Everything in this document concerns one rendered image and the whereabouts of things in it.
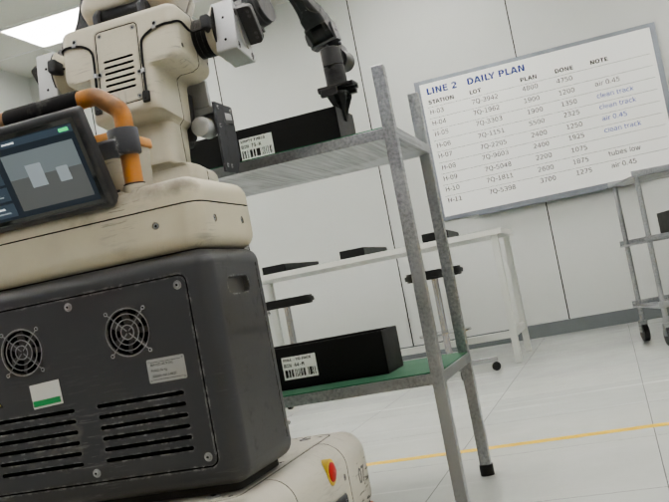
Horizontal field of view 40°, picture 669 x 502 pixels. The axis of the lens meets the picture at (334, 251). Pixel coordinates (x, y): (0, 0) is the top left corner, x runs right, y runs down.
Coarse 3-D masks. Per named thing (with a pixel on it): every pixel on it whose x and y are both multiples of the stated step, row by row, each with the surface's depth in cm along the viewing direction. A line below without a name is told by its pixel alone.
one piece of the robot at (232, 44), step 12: (228, 0) 194; (216, 12) 195; (228, 12) 194; (216, 24) 195; (228, 24) 194; (240, 24) 196; (216, 36) 194; (228, 36) 193; (240, 36) 196; (216, 48) 194; (228, 48) 193; (240, 48) 194; (228, 60) 198; (240, 60) 199; (252, 60) 200
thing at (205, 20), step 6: (210, 6) 196; (210, 12) 194; (204, 18) 192; (210, 18) 193; (204, 24) 192; (210, 24) 193; (204, 30) 194; (210, 30) 194; (210, 36) 195; (210, 42) 196; (216, 54) 199
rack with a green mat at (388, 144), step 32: (384, 96) 222; (416, 96) 262; (384, 128) 222; (416, 128) 262; (256, 160) 231; (288, 160) 229; (320, 160) 237; (352, 160) 248; (384, 160) 259; (256, 192) 275; (416, 256) 220; (448, 256) 260; (416, 288) 220; (448, 288) 260; (320, 384) 241; (352, 384) 225; (384, 384) 222; (416, 384) 220; (448, 416) 217; (480, 416) 257; (448, 448) 218; (480, 448) 257
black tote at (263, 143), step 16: (320, 112) 243; (336, 112) 242; (256, 128) 248; (272, 128) 247; (288, 128) 246; (304, 128) 244; (320, 128) 243; (336, 128) 242; (352, 128) 255; (208, 144) 252; (240, 144) 249; (256, 144) 248; (272, 144) 247; (288, 144) 246; (304, 144) 244; (192, 160) 254; (208, 160) 252; (240, 160) 250
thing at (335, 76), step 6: (336, 66) 248; (342, 66) 249; (324, 72) 250; (330, 72) 248; (336, 72) 247; (342, 72) 248; (330, 78) 248; (336, 78) 247; (342, 78) 248; (330, 84) 248; (336, 84) 247; (342, 84) 246; (348, 84) 246; (354, 84) 249; (318, 90) 248
